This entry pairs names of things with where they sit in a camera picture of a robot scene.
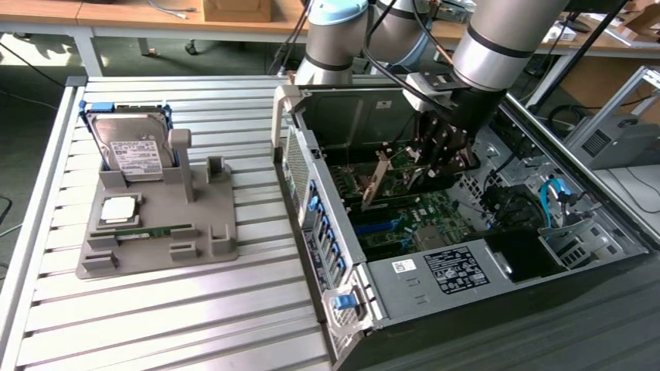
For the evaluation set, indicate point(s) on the white case label sticker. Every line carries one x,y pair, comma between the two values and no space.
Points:
385,104

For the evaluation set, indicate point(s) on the wooden desk white frame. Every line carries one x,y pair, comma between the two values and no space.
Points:
634,49
98,17

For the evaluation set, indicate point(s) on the black monitor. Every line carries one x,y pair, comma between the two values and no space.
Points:
593,4

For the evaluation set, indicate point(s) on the open grey PC case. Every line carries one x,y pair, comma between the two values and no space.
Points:
297,166

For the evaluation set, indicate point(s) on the perforated metal drive cage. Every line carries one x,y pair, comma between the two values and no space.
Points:
493,148

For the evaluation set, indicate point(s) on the grey disk bay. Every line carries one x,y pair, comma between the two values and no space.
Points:
578,247

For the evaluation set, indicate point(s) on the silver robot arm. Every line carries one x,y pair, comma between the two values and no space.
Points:
490,58

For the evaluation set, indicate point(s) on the black stand pole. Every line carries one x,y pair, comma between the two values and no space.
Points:
587,44

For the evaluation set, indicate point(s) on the grey parts rack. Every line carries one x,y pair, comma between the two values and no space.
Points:
165,212

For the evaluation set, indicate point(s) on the blue case latch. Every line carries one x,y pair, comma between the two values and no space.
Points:
345,301

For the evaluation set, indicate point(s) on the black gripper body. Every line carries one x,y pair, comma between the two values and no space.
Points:
479,112

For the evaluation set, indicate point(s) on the black caster wheel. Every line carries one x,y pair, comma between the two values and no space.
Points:
193,48

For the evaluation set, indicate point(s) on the CPU socket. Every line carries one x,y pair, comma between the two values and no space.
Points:
358,179

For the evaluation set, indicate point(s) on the white small box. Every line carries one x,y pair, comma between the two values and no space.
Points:
565,35

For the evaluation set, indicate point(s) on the grey power supply unit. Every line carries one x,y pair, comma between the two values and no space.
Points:
413,278

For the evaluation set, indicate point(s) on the hard disk in blue carrier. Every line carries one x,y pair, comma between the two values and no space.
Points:
134,150

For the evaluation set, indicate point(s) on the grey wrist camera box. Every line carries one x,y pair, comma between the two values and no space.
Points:
429,87

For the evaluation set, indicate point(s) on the brown cardboard box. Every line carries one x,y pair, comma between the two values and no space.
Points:
238,9

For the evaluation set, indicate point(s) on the grey metal device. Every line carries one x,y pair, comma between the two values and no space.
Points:
454,11

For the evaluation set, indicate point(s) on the green motherboard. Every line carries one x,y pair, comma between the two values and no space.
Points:
438,208

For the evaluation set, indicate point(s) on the aluminium profile frame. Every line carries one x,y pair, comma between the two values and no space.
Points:
651,75

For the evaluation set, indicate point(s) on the blue expansion slot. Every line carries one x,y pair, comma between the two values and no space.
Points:
379,226

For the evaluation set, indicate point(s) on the silver chipset heat sink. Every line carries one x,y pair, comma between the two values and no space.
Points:
431,239

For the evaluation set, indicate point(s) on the grey computer tower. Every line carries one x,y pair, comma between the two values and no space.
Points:
619,143

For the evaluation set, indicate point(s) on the green RAM stick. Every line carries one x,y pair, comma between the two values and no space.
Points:
155,232

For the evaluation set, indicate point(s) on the silver CPU chip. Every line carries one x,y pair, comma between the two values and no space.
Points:
119,210

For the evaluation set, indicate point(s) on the graphics card with black fan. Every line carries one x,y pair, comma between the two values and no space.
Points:
375,181

